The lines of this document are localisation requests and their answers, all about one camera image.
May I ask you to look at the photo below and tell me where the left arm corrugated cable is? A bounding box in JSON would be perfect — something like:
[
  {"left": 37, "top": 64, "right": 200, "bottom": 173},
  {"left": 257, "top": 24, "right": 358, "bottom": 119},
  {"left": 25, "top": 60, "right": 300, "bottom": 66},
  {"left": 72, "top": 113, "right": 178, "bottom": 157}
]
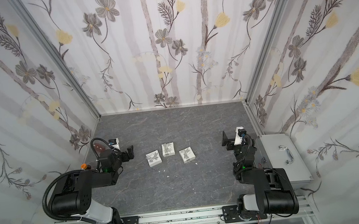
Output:
[{"left": 39, "top": 168, "right": 96, "bottom": 224}]

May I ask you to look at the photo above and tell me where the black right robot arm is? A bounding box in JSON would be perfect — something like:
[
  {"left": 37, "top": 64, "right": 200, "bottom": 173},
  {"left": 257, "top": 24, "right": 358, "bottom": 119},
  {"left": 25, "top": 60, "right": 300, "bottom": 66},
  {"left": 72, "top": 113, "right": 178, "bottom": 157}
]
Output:
[{"left": 222, "top": 127, "right": 299, "bottom": 223}]

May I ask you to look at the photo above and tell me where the white jewelry box lid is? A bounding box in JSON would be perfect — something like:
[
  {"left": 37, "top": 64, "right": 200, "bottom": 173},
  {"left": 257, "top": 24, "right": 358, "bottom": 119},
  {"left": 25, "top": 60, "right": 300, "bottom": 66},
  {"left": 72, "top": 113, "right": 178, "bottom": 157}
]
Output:
[{"left": 179, "top": 147, "right": 196, "bottom": 163}]

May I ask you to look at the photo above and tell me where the small brown red box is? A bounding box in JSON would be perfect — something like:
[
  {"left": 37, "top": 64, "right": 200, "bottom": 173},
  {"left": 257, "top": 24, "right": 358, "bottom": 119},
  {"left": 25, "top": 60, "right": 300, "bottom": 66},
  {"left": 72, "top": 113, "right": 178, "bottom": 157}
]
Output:
[{"left": 93, "top": 143, "right": 105, "bottom": 153}]

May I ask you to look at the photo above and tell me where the brown bottle orange cap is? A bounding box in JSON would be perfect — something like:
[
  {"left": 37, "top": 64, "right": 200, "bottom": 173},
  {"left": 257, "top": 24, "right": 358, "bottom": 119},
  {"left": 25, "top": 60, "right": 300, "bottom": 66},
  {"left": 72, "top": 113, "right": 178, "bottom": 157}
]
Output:
[{"left": 81, "top": 163, "right": 91, "bottom": 170}]

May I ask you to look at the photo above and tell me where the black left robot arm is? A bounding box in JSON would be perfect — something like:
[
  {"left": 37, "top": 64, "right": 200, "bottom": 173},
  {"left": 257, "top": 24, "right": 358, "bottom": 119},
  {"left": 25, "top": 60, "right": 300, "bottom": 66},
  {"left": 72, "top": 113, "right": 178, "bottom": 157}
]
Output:
[{"left": 42, "top": 145, "right": 139, "bottom": 224}]

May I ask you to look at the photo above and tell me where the white jewelry box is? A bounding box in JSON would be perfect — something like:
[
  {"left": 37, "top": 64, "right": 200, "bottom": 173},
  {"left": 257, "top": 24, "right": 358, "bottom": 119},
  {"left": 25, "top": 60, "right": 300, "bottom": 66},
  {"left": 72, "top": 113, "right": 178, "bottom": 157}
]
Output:
[
  {"left": 161, "top": 142, "right": 175, "bottom": 157},
  {"left": 146, "top": 150, "right": 162, "bottom": 167}
]

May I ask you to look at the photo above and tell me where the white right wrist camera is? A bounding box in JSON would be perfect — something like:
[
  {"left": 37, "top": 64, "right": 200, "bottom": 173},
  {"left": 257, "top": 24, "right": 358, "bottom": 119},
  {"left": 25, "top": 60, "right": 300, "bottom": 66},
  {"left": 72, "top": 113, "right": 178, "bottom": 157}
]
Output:
[{"left": 234, "top": 126, "right": 247, "bottom": 145}]

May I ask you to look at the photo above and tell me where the silver metal case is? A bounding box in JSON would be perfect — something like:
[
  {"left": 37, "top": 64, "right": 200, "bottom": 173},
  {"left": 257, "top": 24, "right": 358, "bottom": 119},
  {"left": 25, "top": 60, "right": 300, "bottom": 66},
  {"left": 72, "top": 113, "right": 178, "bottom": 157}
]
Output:
[{"left": 255, "top": 134, "right": 313, "bottom": 189}]

